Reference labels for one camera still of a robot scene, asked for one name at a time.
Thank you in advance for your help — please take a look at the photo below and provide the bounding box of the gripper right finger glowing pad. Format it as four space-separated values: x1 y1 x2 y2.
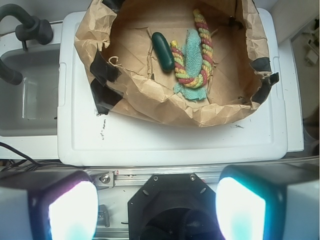
215 163 320 240

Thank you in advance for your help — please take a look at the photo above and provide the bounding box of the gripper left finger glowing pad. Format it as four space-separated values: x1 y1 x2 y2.
0 170 99 240

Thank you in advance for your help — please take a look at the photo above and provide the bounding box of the dark green plastic pickle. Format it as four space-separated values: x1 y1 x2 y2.
151 32 175 72

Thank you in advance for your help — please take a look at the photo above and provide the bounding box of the white plastic tray board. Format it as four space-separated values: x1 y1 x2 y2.
57 8 304 167

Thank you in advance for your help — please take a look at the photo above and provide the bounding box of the grey sink basin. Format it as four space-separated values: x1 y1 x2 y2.
0 44 60 137

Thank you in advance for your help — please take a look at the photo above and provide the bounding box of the crumpled brown paper bag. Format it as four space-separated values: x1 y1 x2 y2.
74 0 279 127

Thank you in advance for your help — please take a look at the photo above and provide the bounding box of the teal knitted cloth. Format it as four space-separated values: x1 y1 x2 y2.
170 27 213 102

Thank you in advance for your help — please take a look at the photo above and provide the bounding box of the black sink faucet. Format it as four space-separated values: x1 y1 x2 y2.
0 3 54 86

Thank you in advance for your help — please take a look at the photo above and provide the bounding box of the black cable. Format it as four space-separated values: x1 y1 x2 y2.
0 141 61 173

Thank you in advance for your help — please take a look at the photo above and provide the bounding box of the aluminium frame rail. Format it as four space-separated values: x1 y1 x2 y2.
84 156 320 188

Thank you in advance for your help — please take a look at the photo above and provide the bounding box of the black octagonal mount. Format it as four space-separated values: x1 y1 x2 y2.
127 173 224 240

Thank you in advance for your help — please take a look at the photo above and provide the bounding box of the multicolour braided rope toy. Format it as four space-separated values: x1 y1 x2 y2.
170 9 214 89

